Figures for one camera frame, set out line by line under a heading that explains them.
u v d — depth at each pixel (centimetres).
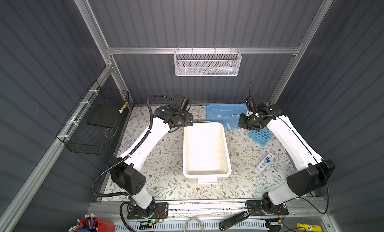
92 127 72
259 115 54
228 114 116
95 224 60
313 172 41
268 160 83
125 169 41
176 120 61
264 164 84
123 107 81
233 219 72
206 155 92
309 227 67
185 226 69
